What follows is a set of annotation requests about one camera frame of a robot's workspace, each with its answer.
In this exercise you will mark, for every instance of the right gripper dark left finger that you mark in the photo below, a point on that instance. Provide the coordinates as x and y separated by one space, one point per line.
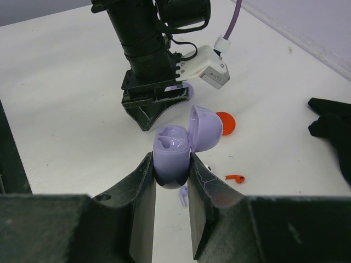
114 226

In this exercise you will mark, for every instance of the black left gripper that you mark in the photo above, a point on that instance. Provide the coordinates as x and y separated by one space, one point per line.
147 99

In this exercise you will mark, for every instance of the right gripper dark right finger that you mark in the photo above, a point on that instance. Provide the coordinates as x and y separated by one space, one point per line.
227 226

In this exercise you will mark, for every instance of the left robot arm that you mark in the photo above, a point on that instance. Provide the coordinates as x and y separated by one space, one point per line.
145 30

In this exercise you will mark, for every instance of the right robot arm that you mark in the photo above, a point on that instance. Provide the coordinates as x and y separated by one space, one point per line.
11 153

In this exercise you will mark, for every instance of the white round charging case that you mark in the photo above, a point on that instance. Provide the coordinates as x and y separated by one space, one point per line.
207 167

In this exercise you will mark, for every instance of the orange round charging case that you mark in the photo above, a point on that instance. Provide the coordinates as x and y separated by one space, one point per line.
228 121

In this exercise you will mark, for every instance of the orange earbud near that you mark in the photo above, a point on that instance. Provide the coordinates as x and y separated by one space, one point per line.
239 179

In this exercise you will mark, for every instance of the purple earbud centre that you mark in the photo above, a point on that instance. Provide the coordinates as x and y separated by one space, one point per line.
183 194

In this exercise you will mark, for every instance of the black cloth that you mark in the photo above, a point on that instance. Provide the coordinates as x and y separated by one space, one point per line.
333 124

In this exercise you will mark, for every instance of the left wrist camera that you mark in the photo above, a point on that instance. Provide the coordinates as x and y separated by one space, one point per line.
207 65

